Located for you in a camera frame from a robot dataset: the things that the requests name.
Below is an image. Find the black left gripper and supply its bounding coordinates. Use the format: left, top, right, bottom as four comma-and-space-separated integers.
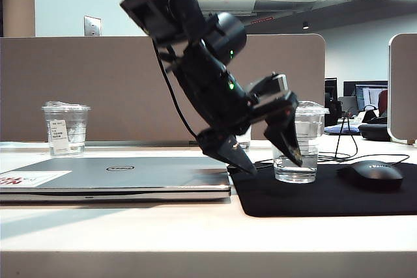
194, 72, 303, 175

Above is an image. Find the clear dome lid plastic cup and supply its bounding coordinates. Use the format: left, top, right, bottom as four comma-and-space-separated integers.
271, 100, 330, 184

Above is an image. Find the clear cup with mermaid logo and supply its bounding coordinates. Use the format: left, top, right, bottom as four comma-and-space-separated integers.
237, 126, 253, 153

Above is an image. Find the silver laptop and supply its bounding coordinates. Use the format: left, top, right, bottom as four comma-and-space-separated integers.
0, 156, 233, 204

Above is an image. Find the clear cup with paper label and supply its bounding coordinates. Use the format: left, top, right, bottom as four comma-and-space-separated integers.
41, 101, 92, 158

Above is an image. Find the blue striped cloth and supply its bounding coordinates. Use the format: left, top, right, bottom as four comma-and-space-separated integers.
324, 124, 362, 137

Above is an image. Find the black mouse pad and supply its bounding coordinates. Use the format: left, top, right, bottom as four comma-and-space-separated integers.
226, 160, 417, 218

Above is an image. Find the dark computer monitor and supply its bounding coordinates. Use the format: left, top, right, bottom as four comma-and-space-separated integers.
324, 77, 338, 104

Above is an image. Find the black pouch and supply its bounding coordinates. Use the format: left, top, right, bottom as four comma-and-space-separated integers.
357, 122, 390, 143

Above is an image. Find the black computer mouse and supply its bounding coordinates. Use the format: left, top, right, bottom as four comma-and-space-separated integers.
336, 160, 405, 191

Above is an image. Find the lit computer monitor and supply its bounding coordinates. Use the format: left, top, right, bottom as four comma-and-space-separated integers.
343, 79, 389, 117

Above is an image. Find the red office chair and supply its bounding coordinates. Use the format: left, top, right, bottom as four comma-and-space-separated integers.
377, 89, 390, 118

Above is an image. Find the narrow brown desk partition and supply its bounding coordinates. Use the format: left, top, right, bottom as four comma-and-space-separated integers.
387, 33, 417, 146

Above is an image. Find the wide brown desk partition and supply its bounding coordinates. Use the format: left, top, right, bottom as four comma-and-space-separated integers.
0, 33, 327, 144

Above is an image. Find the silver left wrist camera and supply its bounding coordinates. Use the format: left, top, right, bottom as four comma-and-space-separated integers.
246, 72, 290, 104

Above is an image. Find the black mouse cable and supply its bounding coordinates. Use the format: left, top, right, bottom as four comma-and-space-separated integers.
253, 115, 410, 170

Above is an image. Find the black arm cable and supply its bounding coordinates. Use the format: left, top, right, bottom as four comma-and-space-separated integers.
151, 38, 200, 137

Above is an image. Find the metal wall switch plate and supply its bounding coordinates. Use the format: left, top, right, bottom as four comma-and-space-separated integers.
83, 14, 102, 36

